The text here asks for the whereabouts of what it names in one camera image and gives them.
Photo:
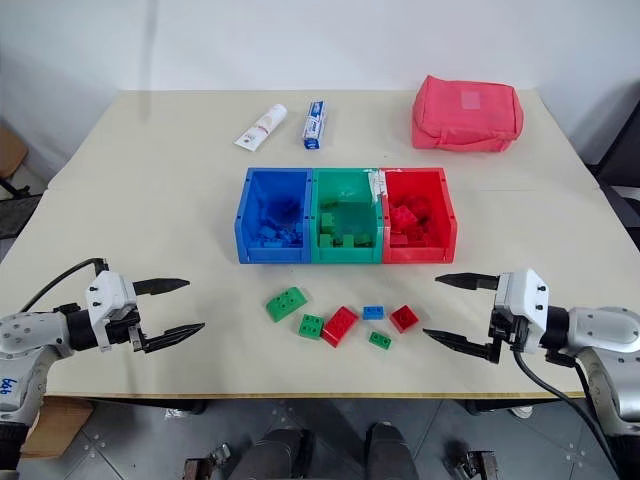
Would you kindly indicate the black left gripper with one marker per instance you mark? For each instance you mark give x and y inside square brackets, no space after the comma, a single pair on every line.
[122,325]

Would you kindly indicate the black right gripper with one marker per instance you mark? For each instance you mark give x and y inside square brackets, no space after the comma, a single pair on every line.
[510,327]

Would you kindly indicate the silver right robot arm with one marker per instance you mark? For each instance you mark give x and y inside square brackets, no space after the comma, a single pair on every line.
[600,330]

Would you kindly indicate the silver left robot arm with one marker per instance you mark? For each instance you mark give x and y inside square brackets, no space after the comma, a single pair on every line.
[30,335]

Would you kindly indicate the small red square brick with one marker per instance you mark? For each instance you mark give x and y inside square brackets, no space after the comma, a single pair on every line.
[404,317]

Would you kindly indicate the small green two-stud brick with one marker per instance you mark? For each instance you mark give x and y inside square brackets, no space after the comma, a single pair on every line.
[380,340]

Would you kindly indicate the small blue two-stud brick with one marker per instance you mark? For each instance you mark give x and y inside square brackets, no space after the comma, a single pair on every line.
[373,312]

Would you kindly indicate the red plastic storage bin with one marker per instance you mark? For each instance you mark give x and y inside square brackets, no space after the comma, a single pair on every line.
[440,215]

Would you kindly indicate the large red square brick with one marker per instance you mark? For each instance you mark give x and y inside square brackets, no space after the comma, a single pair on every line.
[404,218]

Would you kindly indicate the white shoe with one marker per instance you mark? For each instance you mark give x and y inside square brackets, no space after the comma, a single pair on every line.
[521,411]

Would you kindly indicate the large green sloped brick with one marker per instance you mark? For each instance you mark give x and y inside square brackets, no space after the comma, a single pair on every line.
[286,302]

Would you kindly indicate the large red sloped brick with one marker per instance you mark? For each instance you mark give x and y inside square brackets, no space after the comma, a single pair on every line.
[340,324]

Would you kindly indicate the blue plastic storage bin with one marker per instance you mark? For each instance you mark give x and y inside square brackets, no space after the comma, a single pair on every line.
[260,220]

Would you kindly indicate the green square four-stud brick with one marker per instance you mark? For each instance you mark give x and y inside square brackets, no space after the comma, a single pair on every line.
[311,326]

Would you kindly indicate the green plastic storage bin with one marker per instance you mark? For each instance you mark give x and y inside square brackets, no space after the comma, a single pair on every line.
[350,215]

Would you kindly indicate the torn white sticker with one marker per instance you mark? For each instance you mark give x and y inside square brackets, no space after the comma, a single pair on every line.
[376,184]

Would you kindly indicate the dark rounded shape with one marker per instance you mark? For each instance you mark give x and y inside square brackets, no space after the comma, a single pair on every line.
[275,455]

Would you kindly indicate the pink fabric pouch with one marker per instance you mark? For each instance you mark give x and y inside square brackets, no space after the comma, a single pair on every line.
[465,115]

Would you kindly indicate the white cream tube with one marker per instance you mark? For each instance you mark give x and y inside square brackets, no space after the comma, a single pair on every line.
[260,126]

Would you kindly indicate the blue white toothpaste box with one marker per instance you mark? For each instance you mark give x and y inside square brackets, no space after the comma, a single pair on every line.
[315,124]

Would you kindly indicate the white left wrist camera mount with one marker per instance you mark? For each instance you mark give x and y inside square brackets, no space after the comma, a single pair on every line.
[107,292]

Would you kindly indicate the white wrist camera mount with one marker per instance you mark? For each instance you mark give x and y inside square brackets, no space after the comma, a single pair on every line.
[525,295]
[107,292]

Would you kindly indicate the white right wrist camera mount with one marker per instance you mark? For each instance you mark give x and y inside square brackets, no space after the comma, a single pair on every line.
[525,295]

